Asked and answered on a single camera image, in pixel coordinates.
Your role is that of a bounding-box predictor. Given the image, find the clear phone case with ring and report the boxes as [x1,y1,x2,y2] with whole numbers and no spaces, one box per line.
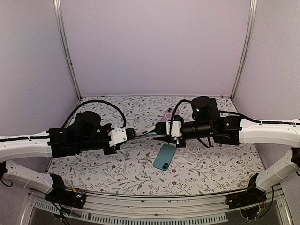
[182,140,205,163]

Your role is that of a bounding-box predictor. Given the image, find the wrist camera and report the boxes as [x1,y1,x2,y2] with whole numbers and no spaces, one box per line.
[155,115,184,138]
[108,128,136,147]

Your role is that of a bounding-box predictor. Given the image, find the blue phone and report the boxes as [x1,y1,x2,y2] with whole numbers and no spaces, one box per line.
[152,144,176,171]

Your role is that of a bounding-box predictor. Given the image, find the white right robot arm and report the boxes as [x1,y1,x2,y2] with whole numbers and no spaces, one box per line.
[155,96,300,204]

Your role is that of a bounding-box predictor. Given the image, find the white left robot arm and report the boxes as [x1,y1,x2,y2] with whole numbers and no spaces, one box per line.
[0,111,128,203]

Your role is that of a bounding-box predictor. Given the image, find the aluminium frame post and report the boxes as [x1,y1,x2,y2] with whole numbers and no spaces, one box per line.
[230,0,258,102]
[53,0,82,100]

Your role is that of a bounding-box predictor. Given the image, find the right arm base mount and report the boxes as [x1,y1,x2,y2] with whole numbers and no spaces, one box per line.
[225,173,267,209]

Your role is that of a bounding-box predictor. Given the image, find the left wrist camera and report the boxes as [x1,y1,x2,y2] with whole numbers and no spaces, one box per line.
[108,128,136,147]

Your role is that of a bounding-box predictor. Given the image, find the aluminium frame post back left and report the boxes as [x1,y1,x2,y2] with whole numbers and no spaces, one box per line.
[53,0,82,100]

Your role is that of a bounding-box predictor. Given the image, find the purple phone with ring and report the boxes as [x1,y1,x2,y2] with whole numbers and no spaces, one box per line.
[160,108,174,122]

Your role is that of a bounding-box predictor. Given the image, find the front aluminium rail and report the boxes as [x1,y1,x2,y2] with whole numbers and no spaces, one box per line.
[21,185,296,225]

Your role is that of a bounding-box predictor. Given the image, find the floral patterned table mat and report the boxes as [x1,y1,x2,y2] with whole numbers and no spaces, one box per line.
[48,96,264,196]

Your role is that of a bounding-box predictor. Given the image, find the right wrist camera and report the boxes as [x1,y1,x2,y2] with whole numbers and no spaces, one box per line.
[155,115,184,138]

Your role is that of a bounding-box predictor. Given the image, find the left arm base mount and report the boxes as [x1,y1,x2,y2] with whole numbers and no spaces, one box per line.
[45,173,86,209]

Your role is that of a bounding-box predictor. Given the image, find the aluminium frame post back right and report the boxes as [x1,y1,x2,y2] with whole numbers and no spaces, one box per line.
[230,0,258,102]

